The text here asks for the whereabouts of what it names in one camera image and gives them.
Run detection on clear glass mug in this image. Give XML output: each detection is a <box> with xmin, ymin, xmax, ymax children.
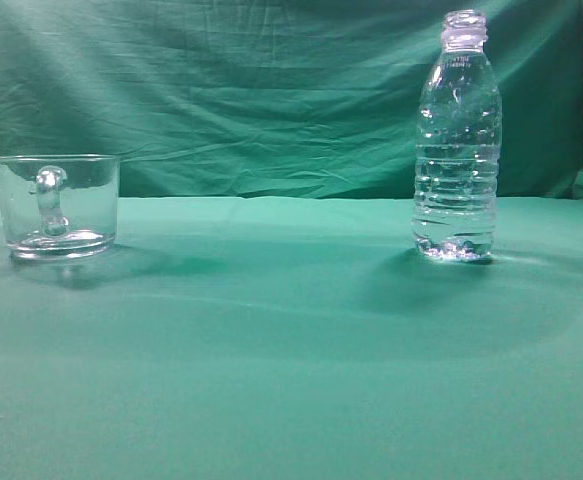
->
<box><xmin>0</xmin><ymin>154</ymin><xmax>120</xmax><ymax>260</ymax></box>

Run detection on green cloth backdrop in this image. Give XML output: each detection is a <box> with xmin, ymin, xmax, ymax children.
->
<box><xmin>0</xmin><ymin>1</ymin><xmax>583</xmax><ymax>479</ymax></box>

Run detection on clear plastic water bottle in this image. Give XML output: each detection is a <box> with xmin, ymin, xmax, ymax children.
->
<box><xmin>412</xmin><ymin>9</ymin><xmax>503</xmax><ymax>262</ymax></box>

